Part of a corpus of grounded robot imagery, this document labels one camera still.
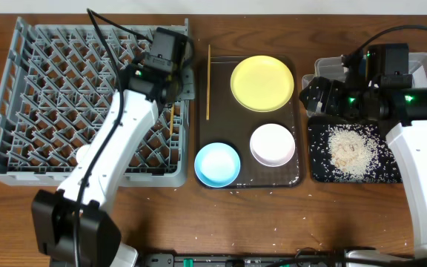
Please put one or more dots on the dark brown serving tray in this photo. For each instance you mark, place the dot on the dark brown serving tray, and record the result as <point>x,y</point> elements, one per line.
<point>232,124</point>

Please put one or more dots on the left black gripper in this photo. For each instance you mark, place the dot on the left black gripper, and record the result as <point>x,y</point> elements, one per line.
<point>179,87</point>

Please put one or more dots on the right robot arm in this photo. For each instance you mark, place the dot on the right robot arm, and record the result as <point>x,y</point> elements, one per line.
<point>408,143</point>

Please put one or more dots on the clear plastic bin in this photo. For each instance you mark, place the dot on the clear plastic bin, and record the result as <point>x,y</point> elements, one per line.
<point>328,65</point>

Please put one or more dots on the black rail bar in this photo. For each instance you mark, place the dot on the black rail bar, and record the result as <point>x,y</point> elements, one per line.
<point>172,259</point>

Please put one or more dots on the white cup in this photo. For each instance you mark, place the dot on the white cup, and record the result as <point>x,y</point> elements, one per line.
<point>80,153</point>

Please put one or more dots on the pink white bowl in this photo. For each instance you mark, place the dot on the pink white bowl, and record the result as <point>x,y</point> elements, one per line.
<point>272,145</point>

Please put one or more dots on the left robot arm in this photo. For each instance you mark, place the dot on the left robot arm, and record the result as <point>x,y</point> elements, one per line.
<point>72,224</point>

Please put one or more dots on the light blue bowl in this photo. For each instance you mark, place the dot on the light blue bowl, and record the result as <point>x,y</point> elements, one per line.
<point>217,165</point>

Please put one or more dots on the black waste tray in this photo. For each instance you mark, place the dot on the black waste tray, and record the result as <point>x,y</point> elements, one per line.
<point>317,167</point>

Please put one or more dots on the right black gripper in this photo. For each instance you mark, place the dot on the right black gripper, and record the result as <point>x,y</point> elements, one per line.
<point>334,88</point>

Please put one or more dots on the yellow plate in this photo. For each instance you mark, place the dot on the yellow plate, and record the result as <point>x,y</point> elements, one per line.
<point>262,83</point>

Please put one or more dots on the grey dishwasher rack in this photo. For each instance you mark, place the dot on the grey dishwasher rack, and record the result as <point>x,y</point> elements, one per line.
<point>55,93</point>

